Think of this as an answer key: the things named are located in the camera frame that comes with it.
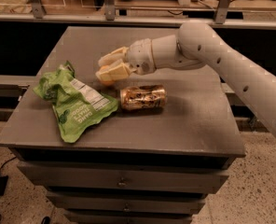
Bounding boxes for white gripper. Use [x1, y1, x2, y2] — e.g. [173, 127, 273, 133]
[96, 38, 156, 82]

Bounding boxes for orange fruit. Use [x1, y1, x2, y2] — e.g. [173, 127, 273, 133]
[100, 65, 115, 86]

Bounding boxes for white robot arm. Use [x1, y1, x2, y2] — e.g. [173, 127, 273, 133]
[96, 22, 276, 137]

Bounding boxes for green rice chip bag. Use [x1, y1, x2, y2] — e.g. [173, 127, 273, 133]
[33, 61, 118, 144]

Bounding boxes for crushed gold soda can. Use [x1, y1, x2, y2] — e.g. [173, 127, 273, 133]
[120, 85, 167, 111]

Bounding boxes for grey drawer cabinet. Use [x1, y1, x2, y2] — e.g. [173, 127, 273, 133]
[0, 26, 247, 224]

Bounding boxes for top drawer knob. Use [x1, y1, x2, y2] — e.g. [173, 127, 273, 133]
[117, 177, 127, 189]

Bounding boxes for drawer knob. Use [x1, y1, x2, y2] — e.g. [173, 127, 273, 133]
[117, 177, 127, 189]
[122, 203, 131, 212]

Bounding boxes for metal railing frame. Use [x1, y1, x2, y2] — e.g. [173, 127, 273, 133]
[0, 0, 276, 30]

